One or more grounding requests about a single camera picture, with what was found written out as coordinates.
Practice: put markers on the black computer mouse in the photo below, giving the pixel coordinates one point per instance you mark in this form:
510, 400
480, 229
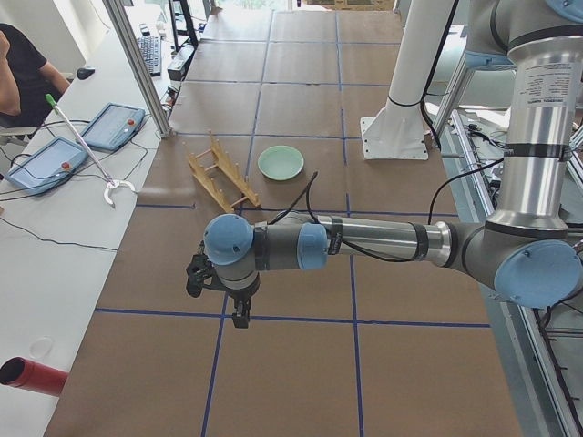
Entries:
84, 73

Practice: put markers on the aluminium frame post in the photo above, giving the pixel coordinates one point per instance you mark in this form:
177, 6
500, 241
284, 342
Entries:
119, 19

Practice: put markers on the far blue teach pendant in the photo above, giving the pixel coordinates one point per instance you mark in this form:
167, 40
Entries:
113, 126

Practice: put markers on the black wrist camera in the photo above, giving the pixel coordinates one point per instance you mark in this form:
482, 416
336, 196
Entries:
199, 275

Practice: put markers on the person in black shirt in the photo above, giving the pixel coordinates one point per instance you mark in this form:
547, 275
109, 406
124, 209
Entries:
26, 78

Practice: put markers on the blue teach pendant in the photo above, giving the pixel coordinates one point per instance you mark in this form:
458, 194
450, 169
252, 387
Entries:
113, 126
52, 164

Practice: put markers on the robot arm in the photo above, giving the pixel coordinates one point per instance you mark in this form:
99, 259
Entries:
542, 39

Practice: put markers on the wooden plate rack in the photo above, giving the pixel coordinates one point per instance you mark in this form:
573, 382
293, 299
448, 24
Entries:
214, 163

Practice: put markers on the red cylinder bottle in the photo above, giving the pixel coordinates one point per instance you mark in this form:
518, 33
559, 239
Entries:
30, 375

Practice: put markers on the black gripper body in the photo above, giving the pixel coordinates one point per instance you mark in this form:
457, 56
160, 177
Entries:
240, 299

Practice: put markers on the reacher grabber stick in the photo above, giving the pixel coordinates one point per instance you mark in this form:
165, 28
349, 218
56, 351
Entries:
111, 183

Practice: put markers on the white camera mast with base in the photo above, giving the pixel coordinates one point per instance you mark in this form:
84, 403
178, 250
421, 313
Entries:
397, 131

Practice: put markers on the aluminium frame side table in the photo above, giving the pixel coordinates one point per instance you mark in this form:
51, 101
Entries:
529, 263

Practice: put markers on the mint green plate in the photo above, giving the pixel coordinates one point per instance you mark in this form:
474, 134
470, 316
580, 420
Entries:
281, 162

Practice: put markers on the black keyboard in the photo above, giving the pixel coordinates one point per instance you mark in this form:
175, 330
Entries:
150, 50

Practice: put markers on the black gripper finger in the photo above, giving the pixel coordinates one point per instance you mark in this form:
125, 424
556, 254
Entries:
240, 321

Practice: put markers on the near blue teach pendant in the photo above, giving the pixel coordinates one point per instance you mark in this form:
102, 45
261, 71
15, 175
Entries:
52, 164

